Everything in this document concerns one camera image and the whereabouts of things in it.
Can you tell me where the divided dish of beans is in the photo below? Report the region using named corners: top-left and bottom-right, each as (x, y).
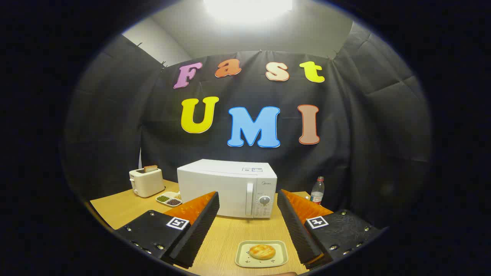
top-left (156, 192), bottom-right (183, 207)

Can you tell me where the ceiling light panel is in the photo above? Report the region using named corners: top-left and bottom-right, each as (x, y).
top-left (203, 0), bottom-right (294, 18)

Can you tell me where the cream toaster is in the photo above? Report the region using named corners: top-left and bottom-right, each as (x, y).
top-left (129, 168), bottom-right (166, 198)

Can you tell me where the black backdrop cloth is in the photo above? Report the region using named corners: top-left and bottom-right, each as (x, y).
top-left (63, 21), bottom-right (432, 230)

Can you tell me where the clear plastic water bottle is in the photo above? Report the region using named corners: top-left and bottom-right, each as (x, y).
top-left (310, 176), bottom-right (325, 205)

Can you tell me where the golden bread bun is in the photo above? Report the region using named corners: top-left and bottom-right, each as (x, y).
top-left (249, 244), bottom-right (276, 260)

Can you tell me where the white microwave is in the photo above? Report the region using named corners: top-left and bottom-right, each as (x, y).
top-left (177, 159), bottom-right (278, 219)

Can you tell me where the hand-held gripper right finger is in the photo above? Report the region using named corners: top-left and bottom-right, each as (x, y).
top-left (277, 189), bottom-right (388, 269)

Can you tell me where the cream square plate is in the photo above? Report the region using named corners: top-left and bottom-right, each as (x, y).
top-left (235, 240), bottom-right (289, 268)

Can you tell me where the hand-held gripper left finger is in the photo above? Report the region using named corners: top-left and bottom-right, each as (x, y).
top-left (114, 191), bottom-right (220, 269)

